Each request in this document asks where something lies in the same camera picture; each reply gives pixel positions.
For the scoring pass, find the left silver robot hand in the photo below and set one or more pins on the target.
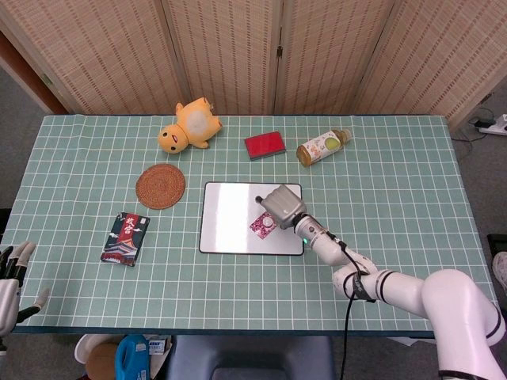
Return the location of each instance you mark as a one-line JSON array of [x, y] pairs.
[[8, 301]]

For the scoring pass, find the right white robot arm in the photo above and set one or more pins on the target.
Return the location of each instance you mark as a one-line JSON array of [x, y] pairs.
[[447, 293]]

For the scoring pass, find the metal screen hinge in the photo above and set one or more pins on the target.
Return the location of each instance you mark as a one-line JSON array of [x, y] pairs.
[[279, 51]]

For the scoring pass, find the white shoe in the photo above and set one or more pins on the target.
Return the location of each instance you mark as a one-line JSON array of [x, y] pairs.
[[501, 269]]

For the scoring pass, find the white rectangular board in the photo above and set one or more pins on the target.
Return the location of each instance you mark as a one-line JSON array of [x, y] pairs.
[[229, 217]]

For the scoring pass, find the small pink patterned packet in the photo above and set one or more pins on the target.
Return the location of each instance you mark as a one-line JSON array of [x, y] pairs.
[[259, 229]]

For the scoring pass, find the bamboo folding screen panel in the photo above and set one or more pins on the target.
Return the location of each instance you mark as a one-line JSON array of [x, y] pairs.
[[226, 51], [435, 59], [99, 51], [332, 51]]

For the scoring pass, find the yellow plush toy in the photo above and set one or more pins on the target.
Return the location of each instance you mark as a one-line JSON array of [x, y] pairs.
[[194, 122]]

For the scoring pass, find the green checked tablecloth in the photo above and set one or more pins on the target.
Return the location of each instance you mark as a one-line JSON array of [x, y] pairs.
[[237, 293]]

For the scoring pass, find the black object on floor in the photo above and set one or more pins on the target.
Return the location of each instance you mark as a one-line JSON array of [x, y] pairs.
[[4, 221]]

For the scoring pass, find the white bowl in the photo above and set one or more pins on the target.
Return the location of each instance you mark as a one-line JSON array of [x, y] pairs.
[[81, 348]]

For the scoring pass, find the red ink stamp pad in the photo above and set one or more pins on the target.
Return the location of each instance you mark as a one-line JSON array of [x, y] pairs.
[[264, 144]]

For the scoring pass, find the white labelled box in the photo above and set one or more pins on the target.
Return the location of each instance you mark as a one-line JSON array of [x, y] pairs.
[[158, 346]]

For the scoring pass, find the green tea bottle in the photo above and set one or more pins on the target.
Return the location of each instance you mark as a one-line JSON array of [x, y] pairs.
[[321, 148]]

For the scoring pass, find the dark grey chair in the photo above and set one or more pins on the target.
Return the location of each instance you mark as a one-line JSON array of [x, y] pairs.
[[249, 352]]

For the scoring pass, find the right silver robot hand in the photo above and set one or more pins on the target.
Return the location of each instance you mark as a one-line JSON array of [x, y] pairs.
[[285, 206]]

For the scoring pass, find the dark snack packet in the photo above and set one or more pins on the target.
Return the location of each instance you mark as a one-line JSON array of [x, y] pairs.
[[124, 239]]

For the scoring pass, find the blue plastic jug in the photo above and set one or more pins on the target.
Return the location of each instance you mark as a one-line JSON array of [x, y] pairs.
[[128, 356]]

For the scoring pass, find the black box on floor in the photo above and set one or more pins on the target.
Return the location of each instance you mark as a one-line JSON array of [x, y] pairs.
[[497, 243]]

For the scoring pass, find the round woven rattan coaster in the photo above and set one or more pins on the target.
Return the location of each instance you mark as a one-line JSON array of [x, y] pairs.
[[160, 186]]

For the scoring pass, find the white power strip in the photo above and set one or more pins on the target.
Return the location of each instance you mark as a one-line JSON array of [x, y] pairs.
[[497, 126]]

